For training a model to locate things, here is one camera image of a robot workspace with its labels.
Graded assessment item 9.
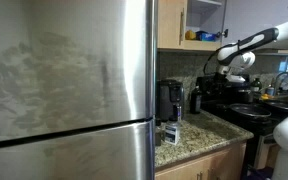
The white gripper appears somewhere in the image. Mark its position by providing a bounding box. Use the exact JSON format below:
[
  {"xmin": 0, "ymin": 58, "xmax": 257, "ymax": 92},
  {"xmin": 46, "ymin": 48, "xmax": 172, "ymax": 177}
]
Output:
[{"xmin": 224, "ymin": 73, "xmax": 247, "ymax": 84}]

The black coffee maker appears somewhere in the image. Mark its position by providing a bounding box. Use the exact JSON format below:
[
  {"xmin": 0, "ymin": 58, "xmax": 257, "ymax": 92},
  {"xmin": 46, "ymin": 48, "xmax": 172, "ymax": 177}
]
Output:
[{"xmin": 156, "ymin": 79, "xmax": 185, "ymax": 123}]

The white open cabinet door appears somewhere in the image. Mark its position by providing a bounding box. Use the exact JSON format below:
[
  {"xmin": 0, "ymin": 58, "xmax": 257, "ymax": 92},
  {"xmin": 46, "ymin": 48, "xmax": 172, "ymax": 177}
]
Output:
[{"xmin": 221, "ymin": 0, "xmax": 288, "ymax": 46}]

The black cooking pot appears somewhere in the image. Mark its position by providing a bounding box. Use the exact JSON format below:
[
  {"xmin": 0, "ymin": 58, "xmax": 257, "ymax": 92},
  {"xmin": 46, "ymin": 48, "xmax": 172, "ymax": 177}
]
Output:
[{"xmin": 234, "ymin": 88, "xmax": 254, "ymax": 104}]

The green bottle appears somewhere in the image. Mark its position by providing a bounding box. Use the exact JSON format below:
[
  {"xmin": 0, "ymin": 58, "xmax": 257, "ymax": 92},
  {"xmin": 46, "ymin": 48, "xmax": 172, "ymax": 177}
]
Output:
[{"xmin": 250, "ymin": 77, "xmax": 263, "ymax": 93}]

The black countertop appliance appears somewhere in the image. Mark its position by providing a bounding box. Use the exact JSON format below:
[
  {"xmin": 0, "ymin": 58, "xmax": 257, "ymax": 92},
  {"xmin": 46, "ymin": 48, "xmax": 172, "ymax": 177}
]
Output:
[{"xmin": 196, "ymin": 73, "xmax": 252, "ymax": 104}]

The black frying pan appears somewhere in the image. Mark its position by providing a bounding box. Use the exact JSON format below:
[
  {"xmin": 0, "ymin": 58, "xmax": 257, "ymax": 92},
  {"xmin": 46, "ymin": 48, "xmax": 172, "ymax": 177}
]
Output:
[{"xmin": 228, "ymin": 102, "xmax": 272, "ymax": 120}]

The blue cup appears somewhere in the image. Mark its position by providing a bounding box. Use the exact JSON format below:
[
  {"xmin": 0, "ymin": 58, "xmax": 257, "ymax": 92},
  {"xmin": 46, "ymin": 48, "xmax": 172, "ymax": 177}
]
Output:
[{"xmin": 265, "ymin": 84, "xmax": 276, "ymax": 97}]

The black kitchen stove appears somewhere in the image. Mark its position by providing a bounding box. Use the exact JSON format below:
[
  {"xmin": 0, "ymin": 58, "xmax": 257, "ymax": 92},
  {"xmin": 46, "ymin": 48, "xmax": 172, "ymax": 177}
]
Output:
[{"xmin": 200, "ymin": 98, "xmax": 285, "ymax": 178}]

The chrome sink faucet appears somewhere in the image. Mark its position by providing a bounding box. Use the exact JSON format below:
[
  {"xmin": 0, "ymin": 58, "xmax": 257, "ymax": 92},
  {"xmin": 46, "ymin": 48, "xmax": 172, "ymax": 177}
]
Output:
[{"xmin": 273, "ymin": 70, "xmax": 288, "ymax": 95}]

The blue box in cabinet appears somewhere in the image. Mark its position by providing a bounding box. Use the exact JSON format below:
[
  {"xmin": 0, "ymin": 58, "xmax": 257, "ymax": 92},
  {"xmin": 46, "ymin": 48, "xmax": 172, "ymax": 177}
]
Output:
[{"xmin": 195, "ymin": 30, "xmax": 217, "ymax": 42}]

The dark pan by sink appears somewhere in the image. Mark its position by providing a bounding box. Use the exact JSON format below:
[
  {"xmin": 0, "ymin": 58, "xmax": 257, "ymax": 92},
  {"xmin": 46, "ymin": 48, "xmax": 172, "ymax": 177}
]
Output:
[{"xmin": 263, "ymin": 100, "xmax": 288, "ymax": 113}]

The light wood base cabinet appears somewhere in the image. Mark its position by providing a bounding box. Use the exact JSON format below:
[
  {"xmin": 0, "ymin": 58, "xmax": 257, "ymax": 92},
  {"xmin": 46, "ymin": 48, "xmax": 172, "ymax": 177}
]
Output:
[{"xmin": 154, "ymin": 141, "xmax": 248, "ymax": 180}]

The stainless steel refrigerator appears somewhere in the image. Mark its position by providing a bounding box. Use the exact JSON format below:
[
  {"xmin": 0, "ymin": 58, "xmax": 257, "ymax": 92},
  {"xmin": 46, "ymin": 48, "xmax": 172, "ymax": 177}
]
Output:
[{"xmin": 0, "ymin": 0, "xmax": 159, "ymax": 180}]

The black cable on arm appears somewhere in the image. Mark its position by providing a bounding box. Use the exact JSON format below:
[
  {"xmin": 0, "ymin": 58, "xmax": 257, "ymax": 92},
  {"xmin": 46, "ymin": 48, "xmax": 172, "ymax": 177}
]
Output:
[{"xmin": 202, "ymin": 47, "xmax": 226, "ymax": 76}]

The light wood wall cabinet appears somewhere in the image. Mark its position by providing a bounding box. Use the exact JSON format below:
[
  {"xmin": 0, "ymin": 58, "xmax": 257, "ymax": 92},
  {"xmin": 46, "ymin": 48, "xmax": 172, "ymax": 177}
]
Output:
[{"xmin": 156, "ymin": 0, "xmax": 227, "ymax": 53}]

